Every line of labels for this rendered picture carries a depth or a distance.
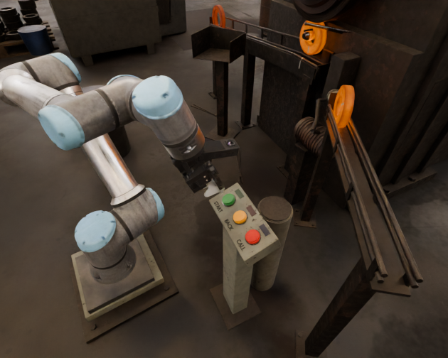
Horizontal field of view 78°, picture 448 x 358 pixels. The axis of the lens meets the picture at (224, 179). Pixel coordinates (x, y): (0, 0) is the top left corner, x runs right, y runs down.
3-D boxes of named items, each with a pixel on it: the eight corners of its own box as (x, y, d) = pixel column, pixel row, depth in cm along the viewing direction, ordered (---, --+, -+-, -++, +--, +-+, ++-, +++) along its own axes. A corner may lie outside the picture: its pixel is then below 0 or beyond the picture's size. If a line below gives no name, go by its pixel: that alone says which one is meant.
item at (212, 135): (212, 123, 226) (209, 25, 175) (241, 131, 216) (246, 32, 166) (198, 135, 213) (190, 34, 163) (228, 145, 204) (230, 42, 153)
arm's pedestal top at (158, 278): (88, 322, 109) (84, 318, 106) (74, 259, 129) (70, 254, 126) (164, 282, 121) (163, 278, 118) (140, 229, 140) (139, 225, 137)
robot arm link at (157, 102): (152, 68, 57) (183, 76, 51) (178, 114, 66) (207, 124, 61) (119, 97, 54) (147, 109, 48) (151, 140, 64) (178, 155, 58)
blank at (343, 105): (338, 128, 114) (330, 128, 114) (344, 90, 112) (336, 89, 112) (350, 126, 99) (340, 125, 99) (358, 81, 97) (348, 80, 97)
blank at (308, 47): (306, 16, 135) (301, 17, 134) (329, 20, 123) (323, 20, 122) (303, 50, 144) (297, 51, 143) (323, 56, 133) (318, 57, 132)
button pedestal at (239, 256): (238, 270, 133) (244, 179, 90) (264, 319, 117) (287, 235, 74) (207, 285, 128) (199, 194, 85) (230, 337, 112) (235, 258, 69)
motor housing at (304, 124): (296, 187, 173) (316, 111, 136) (318, 212, 159) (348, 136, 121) (278, 194, 169) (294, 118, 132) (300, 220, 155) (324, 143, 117)
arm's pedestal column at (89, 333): (87, 344, 110) (80, 337, 105) (70, 265, 135) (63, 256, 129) (178, 293, 125) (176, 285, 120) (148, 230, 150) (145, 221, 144)
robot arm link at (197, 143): (189, 113, 65) (205, 134, 59) (197, 128, 69) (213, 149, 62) (156, 133, 65) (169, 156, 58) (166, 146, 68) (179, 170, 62)
